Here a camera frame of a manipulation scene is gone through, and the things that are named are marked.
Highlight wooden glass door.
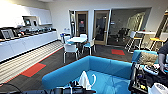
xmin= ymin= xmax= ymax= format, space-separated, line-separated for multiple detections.
xmin=74 ymin=10 xmax=90 ymax=38
xmin=92 ymin=9 xmax=112 ymax=47

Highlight silver microwave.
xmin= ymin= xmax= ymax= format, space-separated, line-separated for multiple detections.
xmin=0 ymin=27 xmax=16 ymax=40

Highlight black equipment cart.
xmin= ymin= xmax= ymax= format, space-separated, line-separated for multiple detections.
xmin=127 ymin=61 xmax=168 ymax=94

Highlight white chair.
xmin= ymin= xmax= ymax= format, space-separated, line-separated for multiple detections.
xmin=81 ymin=37 xmax=98 ymax=57
xmin=62 ymin=42 xmax=81 ymax=64
xmin=59 ymin=32 xmax=73 ymax=45
xmin=79 ymin=32 xmax=89 ymax=40

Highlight white clothes hanger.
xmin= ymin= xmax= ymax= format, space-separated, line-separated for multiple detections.
xmin=89 ymin=73 xmax=98 ymax=85

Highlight white bar stool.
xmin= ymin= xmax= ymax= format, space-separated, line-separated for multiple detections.
xmin=124 ymin=30 xmax=138 ymax=52

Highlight round white high table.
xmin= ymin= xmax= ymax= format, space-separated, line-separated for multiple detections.
xmin=135 ymin=30 xmax=158 ymax=52

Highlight white upper kitchen cabinets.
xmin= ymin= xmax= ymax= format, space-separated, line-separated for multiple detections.
xmin=0 ymin=2 xmax=53 ymax=28

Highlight person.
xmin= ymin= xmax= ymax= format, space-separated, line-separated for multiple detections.
xmin=156 ymin=40 xmax=168 ymax=75

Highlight white kitchen counter cabinets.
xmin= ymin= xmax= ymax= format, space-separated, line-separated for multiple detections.
xmin=0 ymin=29 xmax=59 ymax=64

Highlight blue sofa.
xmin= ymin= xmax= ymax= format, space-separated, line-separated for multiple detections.
xmin=41 ymin=55 xmax=135 ymax=94

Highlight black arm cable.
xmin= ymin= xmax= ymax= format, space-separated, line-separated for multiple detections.
xmin=0 ymin=82 xmax=25 ymax=94

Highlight white box device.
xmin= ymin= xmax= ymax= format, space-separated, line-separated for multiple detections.
xmin=147 ymin=82 xmax=168 ymax=94

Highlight round white low table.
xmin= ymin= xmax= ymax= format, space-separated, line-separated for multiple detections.
xmin=66 ymin=35 xmax=88 ymax=54

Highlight yellow bar stool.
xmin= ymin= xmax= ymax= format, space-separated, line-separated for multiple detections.
xmin=147 ymin=35 xmax=167 ymax=52

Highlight patterned beige cushion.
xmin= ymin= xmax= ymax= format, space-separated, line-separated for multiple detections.
xmin=137 ymin=51 xmax=160 ymax=66

